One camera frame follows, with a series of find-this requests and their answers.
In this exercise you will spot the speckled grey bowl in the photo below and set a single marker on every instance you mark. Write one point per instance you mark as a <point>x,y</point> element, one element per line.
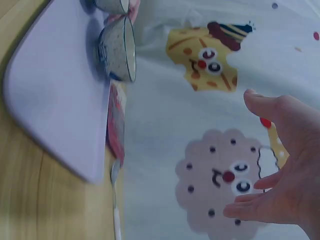
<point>116,50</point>
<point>111,5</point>

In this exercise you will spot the person's left fingers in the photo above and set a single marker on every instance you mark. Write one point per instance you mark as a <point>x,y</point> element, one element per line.
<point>135,10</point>

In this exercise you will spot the person's left hand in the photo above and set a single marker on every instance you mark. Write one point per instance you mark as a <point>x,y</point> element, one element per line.
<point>135,10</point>

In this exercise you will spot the person's right hand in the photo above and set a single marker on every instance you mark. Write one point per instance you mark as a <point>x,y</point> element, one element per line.
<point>300,175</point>

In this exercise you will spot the lavender mat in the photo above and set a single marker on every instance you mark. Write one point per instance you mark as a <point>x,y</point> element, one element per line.
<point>57,87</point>

